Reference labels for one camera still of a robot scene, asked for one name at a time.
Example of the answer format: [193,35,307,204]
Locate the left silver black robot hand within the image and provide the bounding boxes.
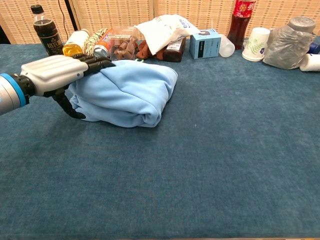
[19,53,117,120]

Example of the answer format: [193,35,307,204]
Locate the light blue fleece pants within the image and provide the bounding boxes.
[67,59,179,129]

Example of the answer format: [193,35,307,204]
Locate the yellow juice bottle white label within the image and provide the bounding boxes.
[62,28,91,58]

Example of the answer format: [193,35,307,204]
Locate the dark tea bottle black cap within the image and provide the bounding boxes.
[30,4,65,57]

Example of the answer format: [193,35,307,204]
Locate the orange drink can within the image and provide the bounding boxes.
[93,28,113,59]

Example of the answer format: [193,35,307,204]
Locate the black tripod stand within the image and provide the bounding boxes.
[63,0,81,31]

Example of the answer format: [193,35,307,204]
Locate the clear box of brown capsules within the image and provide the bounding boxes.
[109,26,140,61]

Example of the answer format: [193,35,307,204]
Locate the woven bamboo folding screen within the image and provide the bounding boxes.
[0,0,320,45]

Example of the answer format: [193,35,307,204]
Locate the reddish brown cloth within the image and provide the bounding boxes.
[136,39,166,61]

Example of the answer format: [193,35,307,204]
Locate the white printed pouch bag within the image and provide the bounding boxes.
[133,14,202,56]

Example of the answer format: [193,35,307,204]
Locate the dark brown barcode box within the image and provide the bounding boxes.
[163,37,187,63]

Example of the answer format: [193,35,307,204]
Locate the light blue carton box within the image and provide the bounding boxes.
[189,28,223,60]

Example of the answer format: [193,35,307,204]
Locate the teal table mat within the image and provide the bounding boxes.
[0,36,320,240]

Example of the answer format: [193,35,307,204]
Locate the cola bottle red cap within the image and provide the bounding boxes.
[226,0,257,50]

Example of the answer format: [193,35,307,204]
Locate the white paper cup leaf print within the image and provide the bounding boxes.
[241,27,271,62]

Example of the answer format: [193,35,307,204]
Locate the grey plastic bag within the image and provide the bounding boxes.
[262,24,316,70]

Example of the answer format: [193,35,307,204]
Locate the grey bag roll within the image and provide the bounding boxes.
[287,16,316,33]

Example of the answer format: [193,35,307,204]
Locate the white plastic bottle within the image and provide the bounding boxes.
[299,53,320,73]

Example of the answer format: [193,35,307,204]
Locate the dark blue object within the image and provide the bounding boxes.
[306,42,320,55]

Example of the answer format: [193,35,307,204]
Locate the braided rope bundle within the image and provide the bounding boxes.
[85,28,108,56]

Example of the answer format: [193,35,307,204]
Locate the thin black cable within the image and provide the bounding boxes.
[57,0,70,41]

